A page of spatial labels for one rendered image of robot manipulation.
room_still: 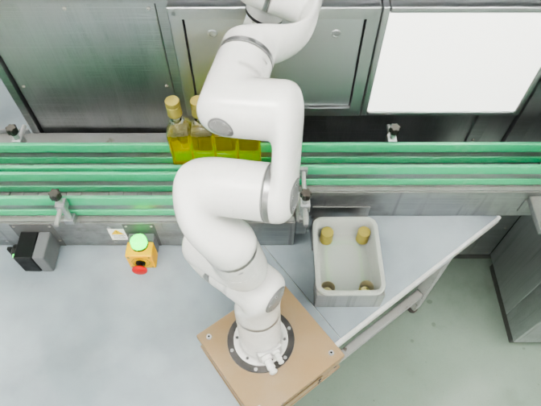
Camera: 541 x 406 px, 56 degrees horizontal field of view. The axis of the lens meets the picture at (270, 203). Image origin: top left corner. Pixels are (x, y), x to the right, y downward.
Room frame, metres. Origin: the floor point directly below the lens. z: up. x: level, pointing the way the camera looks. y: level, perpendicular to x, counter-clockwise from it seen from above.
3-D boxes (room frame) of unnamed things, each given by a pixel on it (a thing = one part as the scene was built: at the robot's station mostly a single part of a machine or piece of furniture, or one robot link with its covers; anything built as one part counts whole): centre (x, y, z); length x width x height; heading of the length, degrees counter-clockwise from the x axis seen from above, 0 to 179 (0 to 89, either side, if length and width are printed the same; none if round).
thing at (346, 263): (0.60, -0.20, 0.80); 0.22 x 0.17 x 0.09; 0
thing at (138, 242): (0.63, 0.35, 0.84); 0.04 x 0.04 x 0.03
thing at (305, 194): (0.70, -0.08, 0.95); 0.17 x 0.03 x 0.12; 0
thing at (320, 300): (0.63, -0.20, 0.79); 0.27 x 0.17 x 0.08; 0
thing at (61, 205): (0.65, 0.52, 0.94); 0.07 x 0.04 x 0.13; 0
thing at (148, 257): (0.63, 0.35, 0.79); 0.07 x 0.07 x 0.07; 0
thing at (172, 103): (0.82, 0.23, 1.14); 0.04 x 0.04 x 0.04
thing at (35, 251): (0.63, 0.63, 0.79); 0.08 x 0.08 x 0.08; 0
